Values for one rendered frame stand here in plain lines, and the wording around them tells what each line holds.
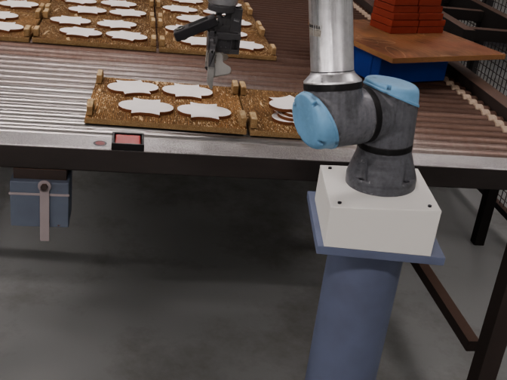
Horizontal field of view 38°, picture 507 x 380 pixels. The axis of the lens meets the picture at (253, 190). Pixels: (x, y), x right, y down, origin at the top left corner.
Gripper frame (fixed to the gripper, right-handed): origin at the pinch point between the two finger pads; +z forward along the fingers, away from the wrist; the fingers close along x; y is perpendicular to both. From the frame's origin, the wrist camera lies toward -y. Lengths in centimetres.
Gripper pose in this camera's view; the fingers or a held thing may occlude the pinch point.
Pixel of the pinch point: (207, 81)
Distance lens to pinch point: 196.9
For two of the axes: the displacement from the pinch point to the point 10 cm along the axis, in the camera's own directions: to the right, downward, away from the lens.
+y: 9.9, 0.6, 1.3
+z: -1.1, 9.0, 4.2
